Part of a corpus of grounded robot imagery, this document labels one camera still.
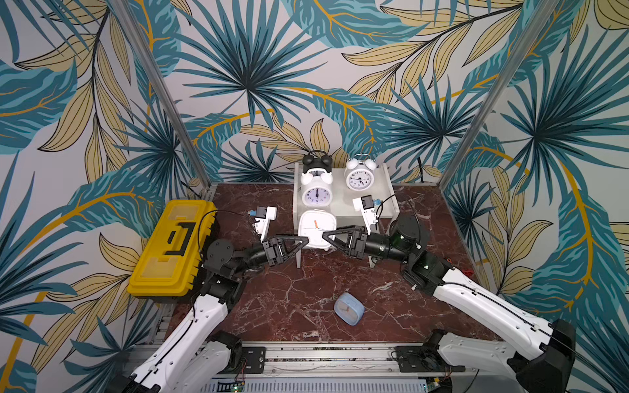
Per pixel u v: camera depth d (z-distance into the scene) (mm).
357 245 539
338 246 567
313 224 585
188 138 1010
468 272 880
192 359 463
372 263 931
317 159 689
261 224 580
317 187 639
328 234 574
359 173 687
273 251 550
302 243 582
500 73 836
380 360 764
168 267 736
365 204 558
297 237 578
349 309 774
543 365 381
